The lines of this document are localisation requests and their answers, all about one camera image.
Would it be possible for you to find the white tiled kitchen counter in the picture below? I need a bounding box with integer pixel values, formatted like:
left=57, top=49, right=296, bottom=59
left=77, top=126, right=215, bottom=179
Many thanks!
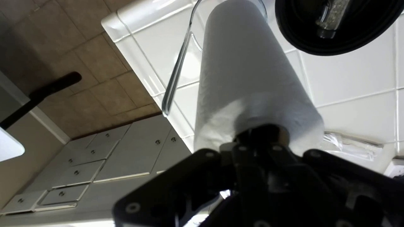
left=100, top=0, right=404, bottom=180

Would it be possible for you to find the black bowl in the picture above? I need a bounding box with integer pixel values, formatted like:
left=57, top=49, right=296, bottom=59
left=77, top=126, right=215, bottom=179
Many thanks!
left=274, top=0, right=404, bottom=57

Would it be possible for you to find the clear glass shaker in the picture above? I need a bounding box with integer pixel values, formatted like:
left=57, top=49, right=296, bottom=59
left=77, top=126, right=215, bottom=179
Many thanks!
left=316, top=0, right=351, bottom=40

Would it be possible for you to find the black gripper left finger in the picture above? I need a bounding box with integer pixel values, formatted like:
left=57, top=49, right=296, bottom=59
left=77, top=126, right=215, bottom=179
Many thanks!
left=113, top=130, right=259, bottom=227

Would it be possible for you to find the white paper towel roll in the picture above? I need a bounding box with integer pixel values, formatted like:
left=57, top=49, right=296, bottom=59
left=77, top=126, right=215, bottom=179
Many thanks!
left=192, top=0, right=326, bottom=155

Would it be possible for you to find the black bar handle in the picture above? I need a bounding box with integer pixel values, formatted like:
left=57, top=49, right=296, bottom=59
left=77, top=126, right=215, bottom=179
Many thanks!
left=0, top=71, right=83, bottom=131

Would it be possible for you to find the metal wire paper towel holder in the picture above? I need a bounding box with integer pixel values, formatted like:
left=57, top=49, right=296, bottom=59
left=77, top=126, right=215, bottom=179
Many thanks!
left=160, top=0, right=205, bottom=117

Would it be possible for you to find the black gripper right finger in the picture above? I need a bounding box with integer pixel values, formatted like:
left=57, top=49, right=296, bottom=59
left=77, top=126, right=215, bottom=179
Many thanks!
left=255, top=126, right=404, bottom=227

